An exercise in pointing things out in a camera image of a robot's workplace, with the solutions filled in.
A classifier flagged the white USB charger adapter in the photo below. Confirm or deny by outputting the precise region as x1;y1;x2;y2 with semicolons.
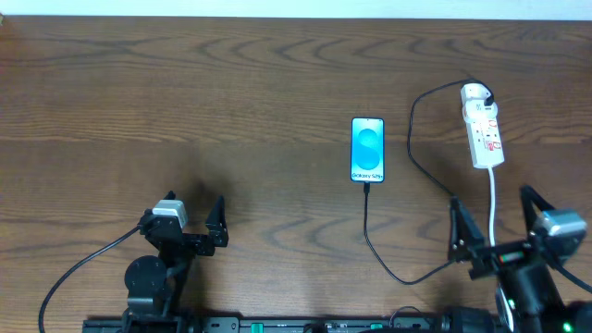
462;99;499;124

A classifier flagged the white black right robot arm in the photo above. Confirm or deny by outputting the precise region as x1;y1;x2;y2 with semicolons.
448;185;591;332

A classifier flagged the blue Galaxy smartphone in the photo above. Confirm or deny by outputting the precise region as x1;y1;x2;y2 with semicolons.
350;117;385;183

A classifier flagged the black USB charging cable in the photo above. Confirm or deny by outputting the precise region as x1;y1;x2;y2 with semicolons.
363;78;496;286

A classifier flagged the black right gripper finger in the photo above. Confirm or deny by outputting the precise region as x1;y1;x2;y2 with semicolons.
520;185;555;231
448;197;486;263

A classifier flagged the white power strip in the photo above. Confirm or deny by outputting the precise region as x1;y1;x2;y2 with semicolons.
461;82;504;169

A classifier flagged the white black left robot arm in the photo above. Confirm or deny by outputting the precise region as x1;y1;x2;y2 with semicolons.
122;191;228;332

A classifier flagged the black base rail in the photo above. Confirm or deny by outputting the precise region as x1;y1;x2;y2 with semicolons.
81;306;507;333

